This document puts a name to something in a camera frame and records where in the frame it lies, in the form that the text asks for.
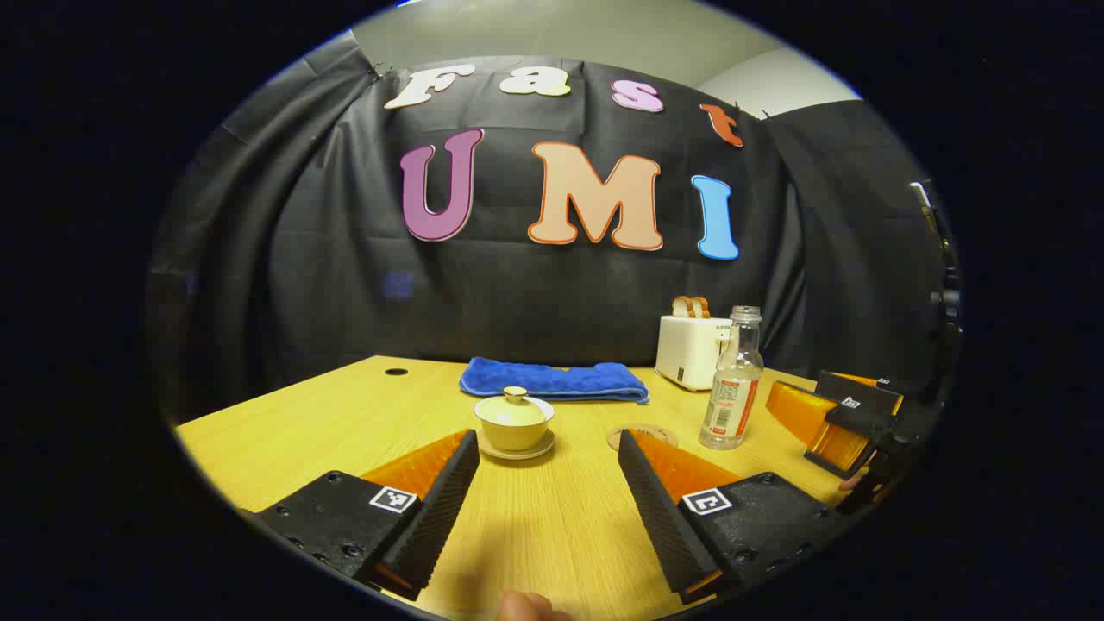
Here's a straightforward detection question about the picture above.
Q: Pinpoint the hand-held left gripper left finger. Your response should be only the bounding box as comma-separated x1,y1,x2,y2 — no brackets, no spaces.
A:
237,429,481,602

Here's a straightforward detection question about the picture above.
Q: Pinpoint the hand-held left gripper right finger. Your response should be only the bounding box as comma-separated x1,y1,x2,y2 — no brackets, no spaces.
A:
617,429,855,605

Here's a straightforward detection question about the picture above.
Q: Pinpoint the clear water bottle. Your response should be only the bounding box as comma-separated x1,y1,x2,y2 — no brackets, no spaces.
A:
698,305,766,451

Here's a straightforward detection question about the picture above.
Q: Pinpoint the cream teacup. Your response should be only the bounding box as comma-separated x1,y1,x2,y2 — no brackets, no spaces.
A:
474,405,555,452

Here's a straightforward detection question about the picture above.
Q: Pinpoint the cream teacup lid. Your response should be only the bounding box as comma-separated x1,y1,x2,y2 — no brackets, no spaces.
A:
475,386,554,425

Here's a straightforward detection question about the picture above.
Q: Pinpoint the cream saucer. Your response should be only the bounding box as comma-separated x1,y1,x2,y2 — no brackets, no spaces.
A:
476,429,558,461

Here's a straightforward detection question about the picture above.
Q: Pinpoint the white toaster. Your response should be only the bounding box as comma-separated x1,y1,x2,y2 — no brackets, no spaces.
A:
655,314,734,392

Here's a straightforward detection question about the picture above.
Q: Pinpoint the blue folded towel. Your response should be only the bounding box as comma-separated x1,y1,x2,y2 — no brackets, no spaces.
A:
459,356,650,405

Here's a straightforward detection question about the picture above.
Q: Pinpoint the black backdrop cloth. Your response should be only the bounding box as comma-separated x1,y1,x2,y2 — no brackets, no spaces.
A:
145,33,960,425

